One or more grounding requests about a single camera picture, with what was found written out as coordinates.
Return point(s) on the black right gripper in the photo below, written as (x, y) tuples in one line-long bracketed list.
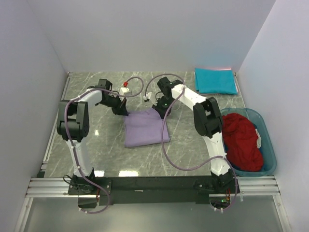
[(162, 111)]

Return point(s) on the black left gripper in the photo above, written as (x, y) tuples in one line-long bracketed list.
[(120, 109)]

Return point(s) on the purple t-shirt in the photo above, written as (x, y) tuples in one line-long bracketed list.
[(145, 128)]

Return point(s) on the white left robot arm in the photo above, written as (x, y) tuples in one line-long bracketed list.
[(73, 125)]

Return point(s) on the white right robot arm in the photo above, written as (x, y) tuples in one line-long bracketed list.
[(208, 123)]

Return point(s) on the folded teal t-shirt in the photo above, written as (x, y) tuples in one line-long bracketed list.
[(215, 81)]

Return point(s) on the red t-shirt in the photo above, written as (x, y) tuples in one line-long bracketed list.
[(240, 139)]

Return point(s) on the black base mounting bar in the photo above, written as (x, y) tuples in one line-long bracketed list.
[(163, 189)]

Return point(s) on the white cloth in basket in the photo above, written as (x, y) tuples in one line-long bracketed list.
[(259, 140)]

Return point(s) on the blue plastic laundry basket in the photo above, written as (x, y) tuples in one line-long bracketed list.
[(266, 149)]

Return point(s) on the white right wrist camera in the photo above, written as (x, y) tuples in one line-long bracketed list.
[(149, 97)]

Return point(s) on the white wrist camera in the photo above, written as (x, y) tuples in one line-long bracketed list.
[(149, 97), (124, 90)]

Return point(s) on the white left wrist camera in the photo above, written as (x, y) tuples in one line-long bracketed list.
[(124, 90)]

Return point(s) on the aluminium frame rail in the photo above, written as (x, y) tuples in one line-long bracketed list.
[(57, 188)]

